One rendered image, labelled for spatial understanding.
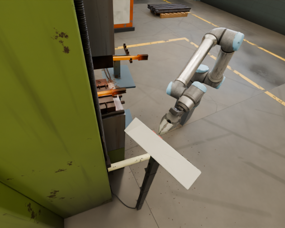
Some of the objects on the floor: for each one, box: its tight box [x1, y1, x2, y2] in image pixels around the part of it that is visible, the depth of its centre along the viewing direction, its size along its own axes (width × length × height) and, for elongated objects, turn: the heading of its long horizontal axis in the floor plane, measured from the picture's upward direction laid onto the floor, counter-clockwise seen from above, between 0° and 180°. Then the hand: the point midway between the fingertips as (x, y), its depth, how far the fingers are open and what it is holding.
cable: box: [110, 163, 157, 209], centre depth 115 cm, size 24×22×102 cm
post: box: [136, 156, 160, 210], centre depth 110 cm, size 4×4×108 cm
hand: (159, 132), depth 86 cm, fingers closed
